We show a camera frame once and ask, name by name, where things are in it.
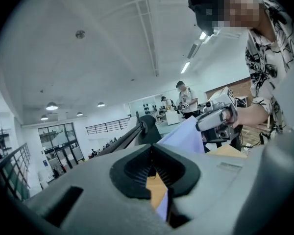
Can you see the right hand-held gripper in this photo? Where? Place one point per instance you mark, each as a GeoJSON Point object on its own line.
{"type": "Point", "coordinates": [226, 99]}

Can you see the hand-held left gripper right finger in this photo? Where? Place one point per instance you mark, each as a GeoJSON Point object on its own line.
{"type": "Point", "coordinates": [210, 180]}

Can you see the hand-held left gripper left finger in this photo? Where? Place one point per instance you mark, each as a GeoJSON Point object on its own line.
{"type": "Point", "coordinates": [88, 192]}

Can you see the white and blue t-shirt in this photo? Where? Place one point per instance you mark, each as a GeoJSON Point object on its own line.
{"type": "Point", "coordinates": [186, 136]}

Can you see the person's right forearm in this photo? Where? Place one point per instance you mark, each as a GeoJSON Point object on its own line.
{"type": "Point", "coordinates": [250, 114]}

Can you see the black metal balcony railing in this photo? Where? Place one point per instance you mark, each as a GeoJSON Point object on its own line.
{"type": "Point", "coordinates": [107, 123]}

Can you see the person's right hand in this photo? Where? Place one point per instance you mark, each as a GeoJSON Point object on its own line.
{"type": "Point", "coordinates": [229, 116]}

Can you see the black framed glass doors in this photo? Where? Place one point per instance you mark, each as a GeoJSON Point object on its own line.
{"type": "Point", "coordinates": [58, 143]}

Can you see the group of ceiling tube lights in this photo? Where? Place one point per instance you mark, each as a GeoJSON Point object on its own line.
{"type": "Point", "coordinates": [185, 67]}

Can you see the black dome pendant lamp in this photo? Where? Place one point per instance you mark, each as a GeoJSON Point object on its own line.
{"type": "Point", "coordinates": [51, 106]}
{"type": "Point", "coordinates": [44, 117]}
{"type": "Point", "coordinates": [101, 104]}
{"type": "Point", "coordinates": [79, 113]}

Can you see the short black metal railing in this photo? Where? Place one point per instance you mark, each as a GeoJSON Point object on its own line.
{"type": "Point", "coordinates": [12, 154]}

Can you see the person's head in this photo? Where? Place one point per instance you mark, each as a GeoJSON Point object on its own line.
{"type": "Point", "coordinates": [235, 8]}

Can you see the round ceiling sensor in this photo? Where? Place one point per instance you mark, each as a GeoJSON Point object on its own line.
{"type": "Point", "coordinates": [80, 34]}

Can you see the black head-worn camera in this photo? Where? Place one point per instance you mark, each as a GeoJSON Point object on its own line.
{"type": "Point", "coordinates": [203, 21]}

